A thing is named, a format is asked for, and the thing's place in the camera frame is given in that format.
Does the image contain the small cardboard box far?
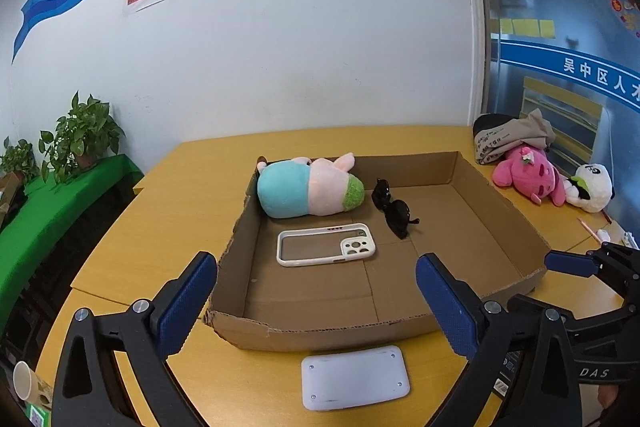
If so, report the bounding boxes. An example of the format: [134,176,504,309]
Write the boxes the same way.
[0,172,26,225]

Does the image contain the person right hand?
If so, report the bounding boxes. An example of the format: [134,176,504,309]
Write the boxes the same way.
[598,385,618,410]

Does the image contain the black sunglasses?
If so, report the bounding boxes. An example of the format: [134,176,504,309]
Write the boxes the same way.
[371,178,420,239]

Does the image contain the white phone case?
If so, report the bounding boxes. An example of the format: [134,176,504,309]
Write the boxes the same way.
[276,223,376,268]

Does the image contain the potted green plant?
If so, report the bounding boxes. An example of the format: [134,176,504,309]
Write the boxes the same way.
[1,136,39,183]
[38,92,125,184]

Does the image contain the white folding phone stand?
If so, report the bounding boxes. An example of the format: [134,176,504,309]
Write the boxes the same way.
[302,346,411,412]

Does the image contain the white panda plush toy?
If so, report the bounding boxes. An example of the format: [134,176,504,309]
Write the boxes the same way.
[563,164,615,213]

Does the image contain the brown cardboard box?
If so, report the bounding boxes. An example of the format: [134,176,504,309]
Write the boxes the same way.
[204,152,549,352]

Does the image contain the green covered side table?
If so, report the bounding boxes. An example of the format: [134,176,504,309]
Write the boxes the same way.
[0,155,143,324]

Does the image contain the pink plush toy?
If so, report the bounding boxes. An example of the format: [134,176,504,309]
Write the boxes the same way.
[491,145,566,207]

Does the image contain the teal pink plush pig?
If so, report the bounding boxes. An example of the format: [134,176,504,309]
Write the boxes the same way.
[256,153,366,219]

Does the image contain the paper cup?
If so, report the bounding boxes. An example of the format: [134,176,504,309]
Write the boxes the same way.
[12,361,53,410]

